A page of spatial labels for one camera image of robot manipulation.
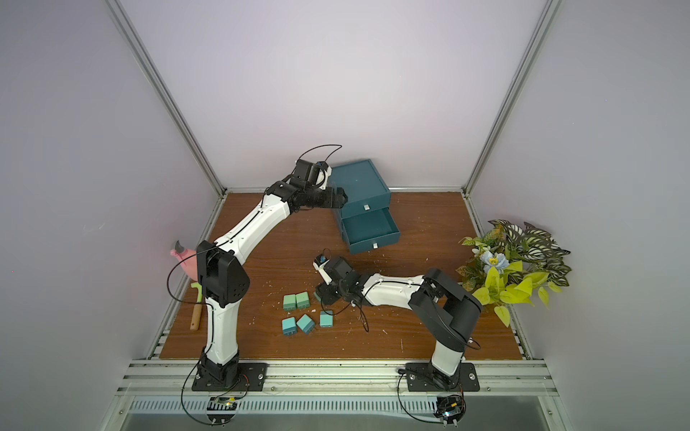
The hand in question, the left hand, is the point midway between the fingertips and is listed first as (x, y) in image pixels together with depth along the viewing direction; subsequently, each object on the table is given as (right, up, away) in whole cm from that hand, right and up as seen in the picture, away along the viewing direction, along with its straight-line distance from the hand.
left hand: (341, 196), depth 88 cm
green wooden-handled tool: (-46, -39, -5) cm, 61 cm away
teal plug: (-16, -41, -7) cm, 45 cm away
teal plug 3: (-4, -39, -7) cm, 40 cm away
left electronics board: (-32, -58, -17) cm, 68 cm away
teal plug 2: (-11, -40, -7) cm, 42 cm away
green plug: (-17, -35, -3) cm, 39 cm away
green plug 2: (-13, -34, -3) cm, 37 cm away
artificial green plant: (+44, -18, -22) cm, 53 cm away
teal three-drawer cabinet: (+8, -8, +5) cm, 13 cm away
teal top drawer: (+8, -3, +2) cm, 9 cm away
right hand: (-7, -29, -1) cm, 30 cm away
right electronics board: (+30, -58, -19) cm, 68 cm away
